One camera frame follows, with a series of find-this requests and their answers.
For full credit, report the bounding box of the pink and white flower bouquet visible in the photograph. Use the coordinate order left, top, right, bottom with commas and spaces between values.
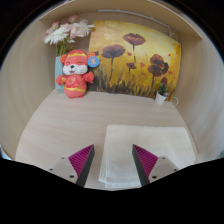
43, 14, 96, 57

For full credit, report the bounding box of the small plant in white pot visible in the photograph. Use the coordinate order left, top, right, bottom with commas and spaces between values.
154, 77, 170, 106

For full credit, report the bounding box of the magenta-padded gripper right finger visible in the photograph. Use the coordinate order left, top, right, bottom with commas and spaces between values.
131, 143, 181, 187

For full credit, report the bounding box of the yellow poppy flower painting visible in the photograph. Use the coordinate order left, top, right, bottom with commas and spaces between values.
87, 19, 183, 100

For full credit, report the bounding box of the light blue vase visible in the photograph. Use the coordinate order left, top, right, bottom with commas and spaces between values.
54, 54, 66, 95

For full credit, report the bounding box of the red plush mouse toy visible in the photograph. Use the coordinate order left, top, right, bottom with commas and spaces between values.
55, 49, 100, 100

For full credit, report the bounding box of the white cable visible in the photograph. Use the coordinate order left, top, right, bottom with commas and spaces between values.
169, 95, 180, 108

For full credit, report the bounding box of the white towel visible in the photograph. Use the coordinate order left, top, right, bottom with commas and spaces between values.
98, 124, 197, 190

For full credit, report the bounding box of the white light bar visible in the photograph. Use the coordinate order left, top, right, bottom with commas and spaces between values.
97, 8, 174, 36

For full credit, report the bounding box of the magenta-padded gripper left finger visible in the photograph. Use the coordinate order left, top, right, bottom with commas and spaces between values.
45, 143, 96, 188

